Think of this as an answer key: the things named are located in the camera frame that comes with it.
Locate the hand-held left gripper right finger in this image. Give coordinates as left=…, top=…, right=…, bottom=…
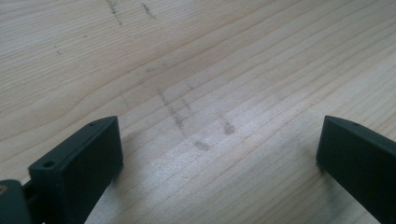
left=316, top=115, right=396, bottom=224

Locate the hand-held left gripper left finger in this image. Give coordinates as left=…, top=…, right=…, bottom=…
left=28, top=116, right=124, bottom=224

